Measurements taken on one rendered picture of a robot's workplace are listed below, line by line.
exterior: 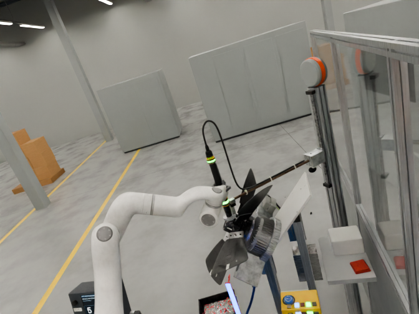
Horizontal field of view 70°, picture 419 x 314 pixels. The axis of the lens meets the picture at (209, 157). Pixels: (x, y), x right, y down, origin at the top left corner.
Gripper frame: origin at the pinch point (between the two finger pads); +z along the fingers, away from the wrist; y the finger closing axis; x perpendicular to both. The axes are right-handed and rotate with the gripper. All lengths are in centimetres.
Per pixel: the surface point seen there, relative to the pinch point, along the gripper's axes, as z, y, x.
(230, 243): -6.9, -2.2, -32.4
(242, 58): 549, -27, 20
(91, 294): -40, -69, -27
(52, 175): 522, -617, -134
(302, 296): -35, 31, -44
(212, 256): 6, -20, -50
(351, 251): 11, 59, -62
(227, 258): -18.1, -2.6, -32.6
